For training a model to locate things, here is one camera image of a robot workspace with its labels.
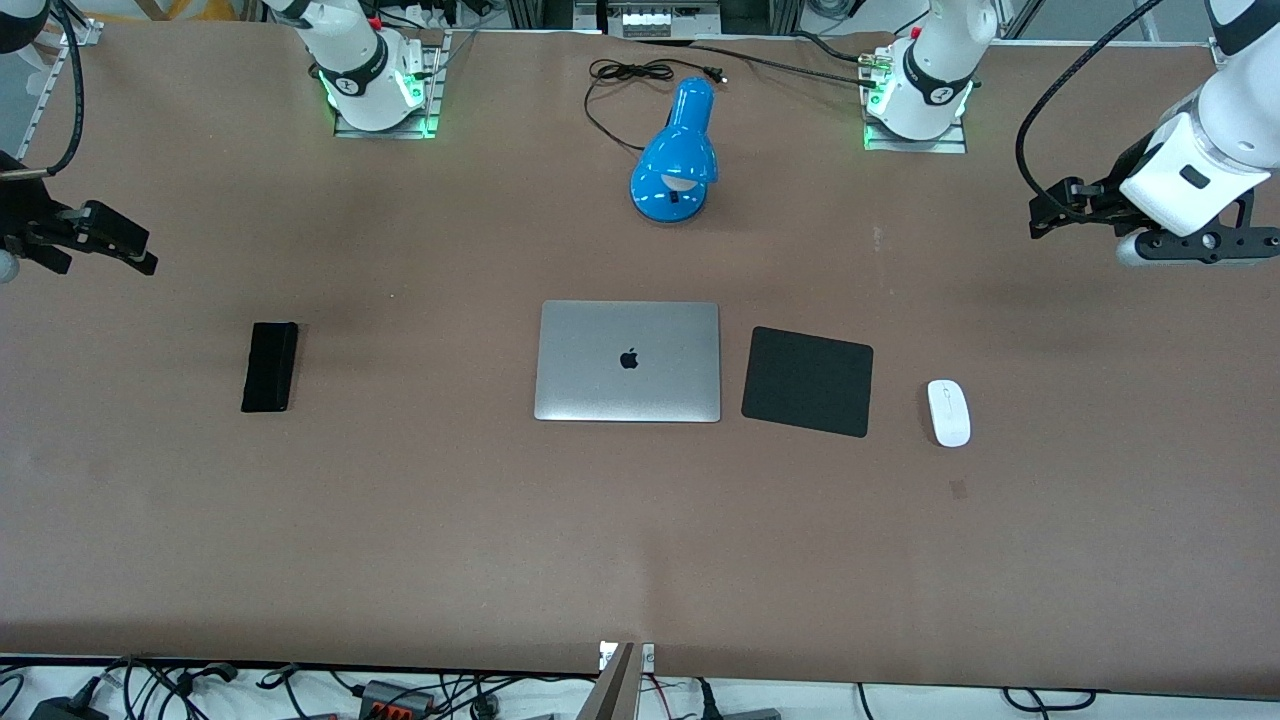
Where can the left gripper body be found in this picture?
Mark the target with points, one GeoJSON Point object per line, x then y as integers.
{"type": "Point", "coordinates": [1116, 188]}

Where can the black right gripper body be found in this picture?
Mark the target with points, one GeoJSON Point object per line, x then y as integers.
{"type": "Point", "coordinates": [28, 222]}

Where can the white computer mouse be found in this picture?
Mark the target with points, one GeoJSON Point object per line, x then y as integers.
{"type": "Point", "coordinates": [948, 412]}

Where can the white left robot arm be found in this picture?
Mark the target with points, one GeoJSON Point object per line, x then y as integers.
{"type": "Point", "coordinates": [935, 60]}

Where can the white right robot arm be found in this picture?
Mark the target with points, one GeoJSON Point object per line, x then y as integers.
{"type": "Point", "coordinates": [352, 60]}

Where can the black phone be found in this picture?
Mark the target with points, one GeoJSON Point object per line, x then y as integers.
{"type": "Point", "coordinates": [270, 367]}

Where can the black mouse pad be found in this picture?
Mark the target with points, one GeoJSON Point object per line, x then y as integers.
{"type": "Point", "coordinates": [808, 382]}

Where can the blue desk lamp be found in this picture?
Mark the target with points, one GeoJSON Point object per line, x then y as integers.
{"type": "Point", "coordinates": [675, 150]}

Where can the grey power strip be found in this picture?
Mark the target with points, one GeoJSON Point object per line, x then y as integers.
{"type": "Point", "coordinates": [655, 20]}

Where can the silver closed laptop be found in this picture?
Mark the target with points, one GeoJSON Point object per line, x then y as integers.
{"type": "Point", "coordinates": [627, 360]}

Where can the black power adapter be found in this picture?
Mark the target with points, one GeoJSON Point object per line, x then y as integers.
{"type": "Point", "coordinates": [65, 710]}

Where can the grey box with orange connectors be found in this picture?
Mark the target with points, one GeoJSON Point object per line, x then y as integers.
{"type": "Point", "coordinates": [395, 700]}

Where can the aluminium frame rail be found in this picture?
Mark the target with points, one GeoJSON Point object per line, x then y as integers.
{"type": "Point", "coordinates": [45, 100]}

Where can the white post bracket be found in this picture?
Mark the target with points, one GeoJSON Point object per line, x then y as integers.
{"type": "Point", "coordinates": [648, 656]}

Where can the grey brown post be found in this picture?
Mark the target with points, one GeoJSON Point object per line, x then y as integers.
{"type": "Point", "coordinates": [612, 690]}

